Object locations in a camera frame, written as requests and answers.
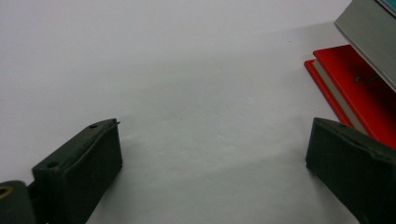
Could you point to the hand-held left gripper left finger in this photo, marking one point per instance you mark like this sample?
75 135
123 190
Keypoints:
77 174

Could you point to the red book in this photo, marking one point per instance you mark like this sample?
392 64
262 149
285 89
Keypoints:
358 99

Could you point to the blue book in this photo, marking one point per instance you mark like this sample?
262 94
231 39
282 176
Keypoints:
390 4

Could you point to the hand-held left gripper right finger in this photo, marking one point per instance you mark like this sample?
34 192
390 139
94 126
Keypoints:
355 168

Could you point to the grey book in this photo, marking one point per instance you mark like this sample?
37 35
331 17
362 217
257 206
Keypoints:
367 28

